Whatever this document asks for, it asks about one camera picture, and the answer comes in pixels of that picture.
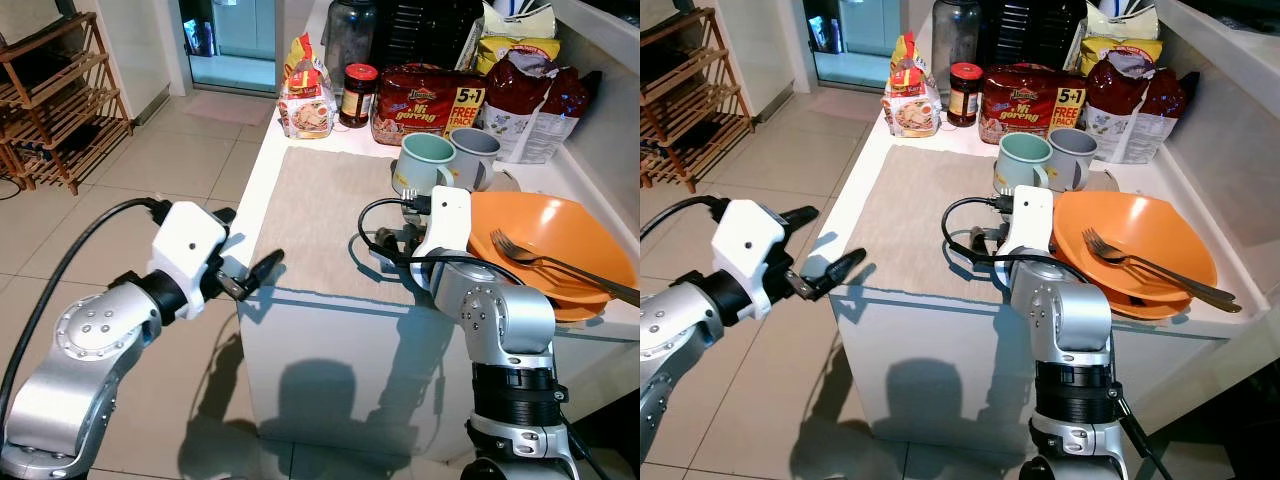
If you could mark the orange bowl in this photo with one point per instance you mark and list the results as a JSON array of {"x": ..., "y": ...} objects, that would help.
[
  {"x": 1150, "y": 228},
  {"x": 570, "y": 230}
]

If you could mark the red instant noodle multipack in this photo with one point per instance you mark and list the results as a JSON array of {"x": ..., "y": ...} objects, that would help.
[
  {"x": 425, "y": 105},
  {"x": 1030, "y": 103}
]

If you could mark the glass door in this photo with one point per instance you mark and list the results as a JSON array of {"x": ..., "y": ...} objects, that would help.
[
  {"x": 235, "y": 40},
  {"x": 860, "y": 38}
]

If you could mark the grey mug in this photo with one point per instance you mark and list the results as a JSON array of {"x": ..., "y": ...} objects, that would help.
[
  {"x": 1075, "y": 160},
  {"x": 478, "y": 160}
]

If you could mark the orange plate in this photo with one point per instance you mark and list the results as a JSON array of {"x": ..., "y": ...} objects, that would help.
[
  {"x": 578, "y": 310},
  {"x": 1150, "y": 310}
]

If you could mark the pale green mug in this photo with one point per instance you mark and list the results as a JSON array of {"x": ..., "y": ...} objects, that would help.
[
  {"x": 1015, "y": 165},
  {"x": 415, "y": 165}
]

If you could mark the red-lidded dark jar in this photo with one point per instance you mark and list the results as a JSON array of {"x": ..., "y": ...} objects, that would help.
[
  {"x": 357, "y": 95},
  {"x": 965, "y": 95}
]

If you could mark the wooden shoe rack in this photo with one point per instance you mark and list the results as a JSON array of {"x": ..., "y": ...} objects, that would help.
[
  {"x": 695, "y": 100},
  {"x": 60, "y": 100}
]

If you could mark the beige woven placemat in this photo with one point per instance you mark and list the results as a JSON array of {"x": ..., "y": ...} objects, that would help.
[
  {"x": 320, "y": 220},
  {"x": 905, "y": 220}
]

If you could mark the metal fork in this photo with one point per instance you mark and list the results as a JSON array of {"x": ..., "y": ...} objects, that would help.
[
  {"x": 1150, "y": 265},
  {"x": 560, "y": 265}
]

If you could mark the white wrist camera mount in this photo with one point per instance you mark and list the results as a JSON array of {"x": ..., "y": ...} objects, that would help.
[
  {"x": 748, "y": 245},
  {"x": 185, "y": 250},
  {"x": 1030, "y": 222},
  {"x": 445, "y": 225}
]

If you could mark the black kitchen appliance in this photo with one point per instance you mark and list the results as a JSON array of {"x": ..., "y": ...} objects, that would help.
[
  {"x": 1030, "y": 30},
  {"x": 430, "y": 30}
]

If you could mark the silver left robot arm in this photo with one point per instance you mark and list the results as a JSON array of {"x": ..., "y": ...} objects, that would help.
[
  {"x": 85, "y": 340},
  {"x": 668, "y": 340}
]

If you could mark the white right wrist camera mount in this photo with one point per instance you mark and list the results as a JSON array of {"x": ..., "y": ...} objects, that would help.
[
  {"x": 445, "y": 225},
  {"x": 1030, "y": 222}
]

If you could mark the white plastic bag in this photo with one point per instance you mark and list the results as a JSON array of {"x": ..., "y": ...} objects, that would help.
[
  {"x": 515, "y": 20},
  {"x": 1120, "y": 18}
]

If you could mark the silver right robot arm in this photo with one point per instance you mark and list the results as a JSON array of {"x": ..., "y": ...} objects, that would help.
[
  {"x": 505, "y": 330},
  {"x": 1075, "y": 335}
]

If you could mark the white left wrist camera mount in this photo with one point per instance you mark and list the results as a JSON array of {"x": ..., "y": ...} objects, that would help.
[
  {"x": 185, "y": 250},
  {"x": 748, "y": 245}
]

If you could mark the dark glass container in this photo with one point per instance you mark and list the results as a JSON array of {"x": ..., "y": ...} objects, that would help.
[
  {"x": 956, "y": 32},
  {"x": 350, "y": 35}
]

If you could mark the pink doormat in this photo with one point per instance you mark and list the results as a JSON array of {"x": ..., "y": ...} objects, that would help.
[
  {"x": 842, "y": 105},
  {"x": 228, "y": 108}
]

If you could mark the red and white opened bag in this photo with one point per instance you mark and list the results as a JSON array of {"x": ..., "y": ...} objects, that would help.
[
  {"x": 535, "y": 110},
  {"x": 1135, "y": 110}
]

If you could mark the yellow food bag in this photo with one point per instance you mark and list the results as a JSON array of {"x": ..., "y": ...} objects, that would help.
[
  {"x": 1120, "y": 50},
  {"x": 515, "y": 50}
]

